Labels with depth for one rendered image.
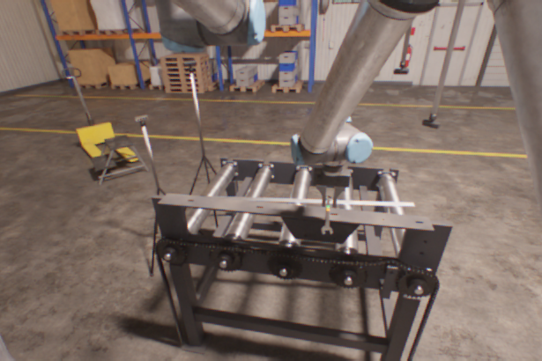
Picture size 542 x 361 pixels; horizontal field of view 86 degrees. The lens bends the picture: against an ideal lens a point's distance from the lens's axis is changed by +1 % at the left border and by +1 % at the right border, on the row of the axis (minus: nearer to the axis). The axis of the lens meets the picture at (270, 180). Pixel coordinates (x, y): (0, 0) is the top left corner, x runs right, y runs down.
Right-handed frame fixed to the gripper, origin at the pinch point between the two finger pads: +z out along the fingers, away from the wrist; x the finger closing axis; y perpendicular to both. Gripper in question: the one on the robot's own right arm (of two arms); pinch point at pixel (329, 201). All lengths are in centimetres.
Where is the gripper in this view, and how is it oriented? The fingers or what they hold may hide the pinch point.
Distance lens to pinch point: 115.4
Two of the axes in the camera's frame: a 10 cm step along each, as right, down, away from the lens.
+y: -2.0, 4.8, -8.5
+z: 0.2, 8.7, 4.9
